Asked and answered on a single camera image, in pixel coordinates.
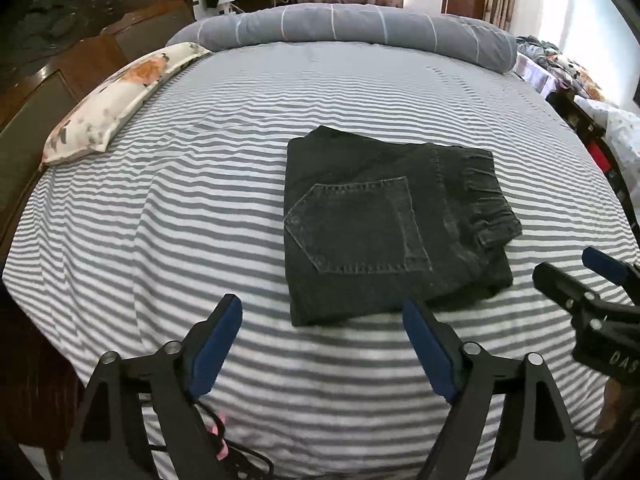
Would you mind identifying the dark grey denim pants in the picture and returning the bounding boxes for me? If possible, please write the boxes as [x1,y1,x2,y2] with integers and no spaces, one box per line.
[283,127,522,326]

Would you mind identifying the red box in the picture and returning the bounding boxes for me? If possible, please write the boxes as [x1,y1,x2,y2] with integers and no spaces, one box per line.
[586,141,612,174]

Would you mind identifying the white patterned cloth pile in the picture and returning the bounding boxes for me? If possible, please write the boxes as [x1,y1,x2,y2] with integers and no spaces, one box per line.
[574,96,640,188]

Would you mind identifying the grey rolled duvet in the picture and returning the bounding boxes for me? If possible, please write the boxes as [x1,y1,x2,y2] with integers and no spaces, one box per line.
[167,3,518,74]

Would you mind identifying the floral pillow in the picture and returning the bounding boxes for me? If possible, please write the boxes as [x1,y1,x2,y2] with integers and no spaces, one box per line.
[40,42,210,167]

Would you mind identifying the wooden headboard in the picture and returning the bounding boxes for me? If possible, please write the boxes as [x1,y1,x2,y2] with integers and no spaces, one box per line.
[1,0,194,254]

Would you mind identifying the black cable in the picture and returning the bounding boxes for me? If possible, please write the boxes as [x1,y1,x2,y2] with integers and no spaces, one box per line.
[196,398,277,480]

